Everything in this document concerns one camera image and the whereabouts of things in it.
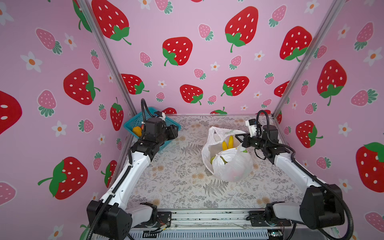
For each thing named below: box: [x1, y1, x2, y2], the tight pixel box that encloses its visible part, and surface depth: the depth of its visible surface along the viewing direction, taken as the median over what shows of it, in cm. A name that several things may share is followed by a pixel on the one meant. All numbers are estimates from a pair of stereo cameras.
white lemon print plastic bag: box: [201, 126, 254, 182], surface depth 80 cm
